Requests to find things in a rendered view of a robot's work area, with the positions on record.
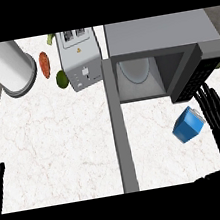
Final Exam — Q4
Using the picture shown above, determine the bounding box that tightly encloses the grey microwave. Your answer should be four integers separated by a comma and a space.
102, 5, 220, 114

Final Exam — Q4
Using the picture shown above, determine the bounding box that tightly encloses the green lime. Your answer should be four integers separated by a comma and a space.
54, 69, 71, 90

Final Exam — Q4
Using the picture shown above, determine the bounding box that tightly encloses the blue milk carton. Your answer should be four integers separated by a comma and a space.
168, 102, 210, 146

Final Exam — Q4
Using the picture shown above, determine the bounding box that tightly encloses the silver toaster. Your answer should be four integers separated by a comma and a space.
55, 26, 108, 95

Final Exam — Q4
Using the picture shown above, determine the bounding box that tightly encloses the green vegetable stalk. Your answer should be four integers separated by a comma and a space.
45, 33, 57, 47

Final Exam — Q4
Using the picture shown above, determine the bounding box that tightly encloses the grey microwave door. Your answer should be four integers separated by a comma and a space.
99, 57, 141, 195

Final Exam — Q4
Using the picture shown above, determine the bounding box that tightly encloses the white cylindrical canister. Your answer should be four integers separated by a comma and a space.
0, 37, 42, 102

